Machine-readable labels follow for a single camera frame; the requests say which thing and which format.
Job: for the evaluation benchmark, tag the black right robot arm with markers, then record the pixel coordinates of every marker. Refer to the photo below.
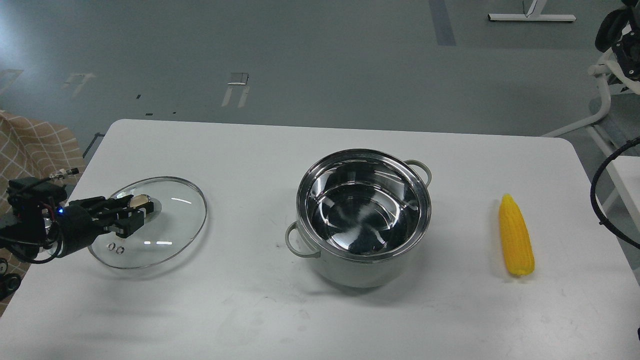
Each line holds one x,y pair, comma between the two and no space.
619,32

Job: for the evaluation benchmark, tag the glass pot lid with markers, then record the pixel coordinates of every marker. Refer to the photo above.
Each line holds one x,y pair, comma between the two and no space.
180,212

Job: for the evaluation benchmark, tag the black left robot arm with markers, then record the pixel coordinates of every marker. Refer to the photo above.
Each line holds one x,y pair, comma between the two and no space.
38,228

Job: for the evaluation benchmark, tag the grey steel pot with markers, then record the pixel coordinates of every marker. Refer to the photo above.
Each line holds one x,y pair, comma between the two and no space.
361,215

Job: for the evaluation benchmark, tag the white table base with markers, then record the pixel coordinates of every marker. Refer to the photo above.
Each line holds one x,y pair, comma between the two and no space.
534,13

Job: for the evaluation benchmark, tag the beige checked cloth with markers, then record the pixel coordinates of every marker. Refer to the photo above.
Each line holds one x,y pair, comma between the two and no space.
33,148

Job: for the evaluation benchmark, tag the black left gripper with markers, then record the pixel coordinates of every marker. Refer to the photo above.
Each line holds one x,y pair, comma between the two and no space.
78,230

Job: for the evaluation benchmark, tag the yellow corn cob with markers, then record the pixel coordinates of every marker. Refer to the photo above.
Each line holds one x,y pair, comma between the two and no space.
518,255

